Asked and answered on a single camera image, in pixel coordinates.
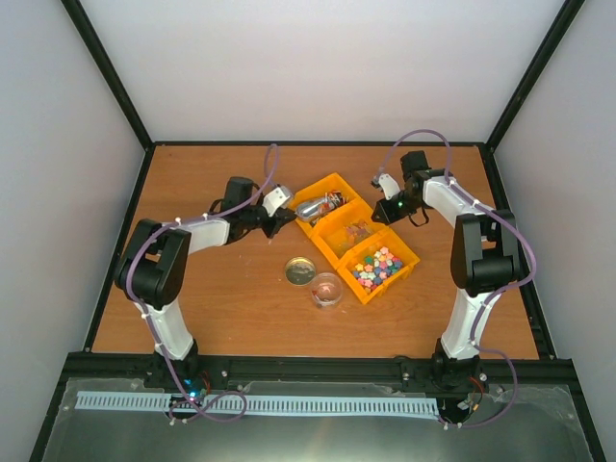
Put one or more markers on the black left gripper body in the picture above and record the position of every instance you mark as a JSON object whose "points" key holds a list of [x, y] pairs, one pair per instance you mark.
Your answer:
{"points": [[248, 218]]}

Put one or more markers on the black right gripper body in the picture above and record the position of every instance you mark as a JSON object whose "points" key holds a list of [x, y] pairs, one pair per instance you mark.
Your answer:
{"points": [[406, 208]]}

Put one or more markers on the silver metal scoop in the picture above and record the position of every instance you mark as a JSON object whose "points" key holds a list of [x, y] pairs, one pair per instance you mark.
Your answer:
{"points": [[312, 209]]}

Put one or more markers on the yellow star candy bin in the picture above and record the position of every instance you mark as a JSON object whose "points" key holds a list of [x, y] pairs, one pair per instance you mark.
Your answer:
{"points": [[386, 237]]}

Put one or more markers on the yellow popsicle candy bin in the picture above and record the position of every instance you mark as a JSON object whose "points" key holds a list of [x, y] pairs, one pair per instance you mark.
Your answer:
{"points": [[343, 229]]}

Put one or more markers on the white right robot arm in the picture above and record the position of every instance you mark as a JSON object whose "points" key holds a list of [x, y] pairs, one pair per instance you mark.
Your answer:
{"points": [[484, 257]]}

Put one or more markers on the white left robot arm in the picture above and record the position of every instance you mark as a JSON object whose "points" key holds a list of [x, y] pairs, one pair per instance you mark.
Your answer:
{"points": [[152, 268]]}

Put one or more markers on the pile of popsicle candies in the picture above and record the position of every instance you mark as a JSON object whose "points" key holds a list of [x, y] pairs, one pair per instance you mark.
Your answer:
{"points": [[356, 232]]}

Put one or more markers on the pile of star candies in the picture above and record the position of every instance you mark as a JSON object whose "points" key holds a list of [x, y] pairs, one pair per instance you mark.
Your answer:
{"points": [[372, 270]]}

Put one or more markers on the pile of lollipops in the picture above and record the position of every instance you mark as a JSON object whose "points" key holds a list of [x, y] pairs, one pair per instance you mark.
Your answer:
{"points": [[332, 201]]}

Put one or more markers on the gold jar lid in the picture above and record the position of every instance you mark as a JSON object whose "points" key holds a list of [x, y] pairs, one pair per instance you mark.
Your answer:
{"points": [[300, 271]]}

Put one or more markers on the clear glass jar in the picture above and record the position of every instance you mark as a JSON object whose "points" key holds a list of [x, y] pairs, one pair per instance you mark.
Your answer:
{"points": [[326, 290]]}

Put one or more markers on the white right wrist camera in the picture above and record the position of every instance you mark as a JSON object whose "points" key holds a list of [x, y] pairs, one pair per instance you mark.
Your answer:
{"points": [[386, 184]]}

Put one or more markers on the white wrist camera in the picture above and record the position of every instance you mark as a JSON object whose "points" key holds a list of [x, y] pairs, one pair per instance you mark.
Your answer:
{"points": [[386, 184], [276, 199]]}

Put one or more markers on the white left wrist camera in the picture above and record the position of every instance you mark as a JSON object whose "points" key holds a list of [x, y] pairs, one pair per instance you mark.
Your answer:
{"points": [[276, 199]]}

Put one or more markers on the black aluminium frame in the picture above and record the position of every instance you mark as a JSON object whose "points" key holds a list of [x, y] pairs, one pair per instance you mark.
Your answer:
{"points": [[548, 369]]}

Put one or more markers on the light blue cable duct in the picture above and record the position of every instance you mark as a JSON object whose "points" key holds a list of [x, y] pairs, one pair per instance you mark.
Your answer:
{"points": [[270, 406]]}

